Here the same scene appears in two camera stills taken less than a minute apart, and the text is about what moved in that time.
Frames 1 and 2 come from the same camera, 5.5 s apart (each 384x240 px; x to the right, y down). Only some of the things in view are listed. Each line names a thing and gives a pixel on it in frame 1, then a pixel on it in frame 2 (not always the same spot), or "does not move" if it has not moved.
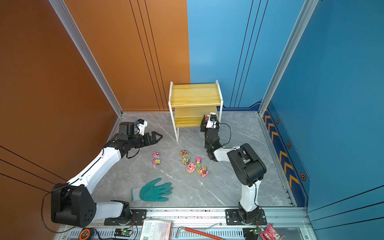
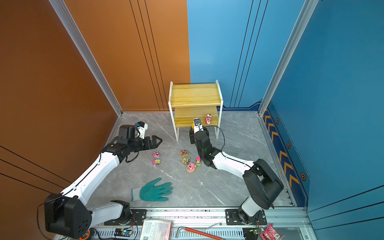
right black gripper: (203, 126) → (192, 136)
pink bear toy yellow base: (191, 167) does not move
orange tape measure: (85, 234) does not move
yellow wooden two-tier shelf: (188, 103) does not move
